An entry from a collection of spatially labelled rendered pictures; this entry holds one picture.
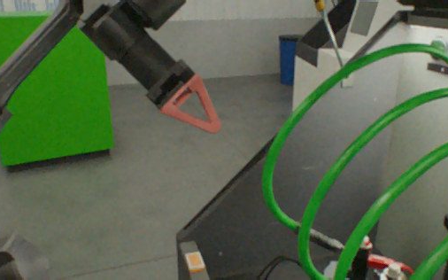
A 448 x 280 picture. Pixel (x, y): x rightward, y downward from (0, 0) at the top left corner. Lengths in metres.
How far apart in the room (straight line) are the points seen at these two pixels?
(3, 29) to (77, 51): 0.56
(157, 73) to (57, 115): 3.34
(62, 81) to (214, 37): 4.01
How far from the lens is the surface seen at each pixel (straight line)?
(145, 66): 0.55
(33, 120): 3.86
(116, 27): 0.56
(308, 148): 0.98
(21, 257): 0.53
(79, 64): 3.80
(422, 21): 0.96
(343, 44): 3.98
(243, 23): 7.50
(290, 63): 6.81
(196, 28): 7.23
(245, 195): 0.96
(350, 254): 0.49
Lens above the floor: 1.49
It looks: 20 degrees down
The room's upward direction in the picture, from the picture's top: straight up
